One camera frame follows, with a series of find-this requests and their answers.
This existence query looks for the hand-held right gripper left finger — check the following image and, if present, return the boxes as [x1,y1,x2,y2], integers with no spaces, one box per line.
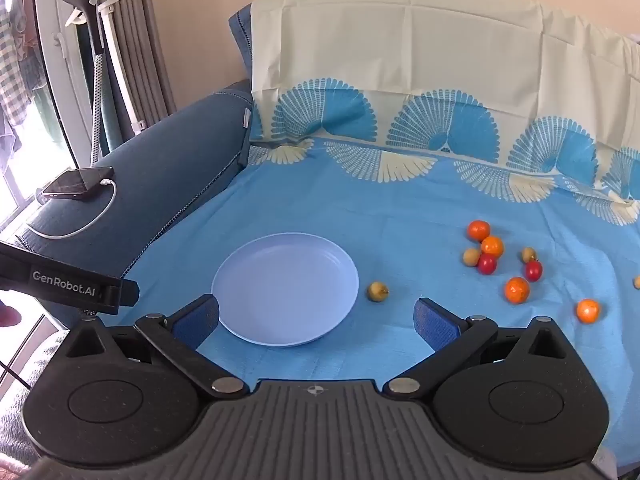
[64,294,249,401]

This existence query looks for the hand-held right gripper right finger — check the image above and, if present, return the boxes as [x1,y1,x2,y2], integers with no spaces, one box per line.
[382,297,572,401]

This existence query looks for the light blue plate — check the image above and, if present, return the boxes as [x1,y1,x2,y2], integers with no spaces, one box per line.
[211,232,361,347]

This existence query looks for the black smartphone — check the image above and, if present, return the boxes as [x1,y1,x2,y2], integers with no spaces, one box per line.
[41,166,116,201]

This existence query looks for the blue fan-print bedsheet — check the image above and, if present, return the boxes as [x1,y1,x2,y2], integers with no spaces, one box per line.
[125,0,640,466]

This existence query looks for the grey fluffy blanket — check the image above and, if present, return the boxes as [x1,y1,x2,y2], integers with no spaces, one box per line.
[0,327,68,468]

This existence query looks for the checkered hanging clothes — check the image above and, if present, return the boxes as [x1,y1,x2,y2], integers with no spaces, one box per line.
[0,0,46,121]

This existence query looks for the grey-brown curtain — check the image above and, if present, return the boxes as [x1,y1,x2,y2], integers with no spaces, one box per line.
[105,0,178,156]

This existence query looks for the white charging cable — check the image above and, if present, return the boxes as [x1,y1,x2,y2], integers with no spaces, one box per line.
[25,177,119,239]

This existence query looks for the thin black cord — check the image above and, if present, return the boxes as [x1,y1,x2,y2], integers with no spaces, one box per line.
[0,360,32,389]

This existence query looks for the white door frame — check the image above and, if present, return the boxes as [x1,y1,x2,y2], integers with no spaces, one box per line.
[30,0,108,171]

